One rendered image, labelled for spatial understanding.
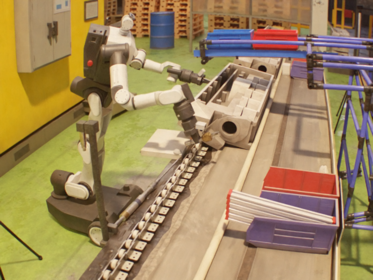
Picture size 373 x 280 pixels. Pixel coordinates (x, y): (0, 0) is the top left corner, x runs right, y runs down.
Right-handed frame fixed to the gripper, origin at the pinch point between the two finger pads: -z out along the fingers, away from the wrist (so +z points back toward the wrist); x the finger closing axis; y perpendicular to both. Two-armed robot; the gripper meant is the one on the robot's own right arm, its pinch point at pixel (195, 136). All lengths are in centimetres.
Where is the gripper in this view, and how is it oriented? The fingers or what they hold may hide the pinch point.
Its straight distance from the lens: 195.5
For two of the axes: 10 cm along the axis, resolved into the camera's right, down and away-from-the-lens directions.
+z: -4.0, -8.8, -2.6
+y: -8.7, 2.7, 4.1
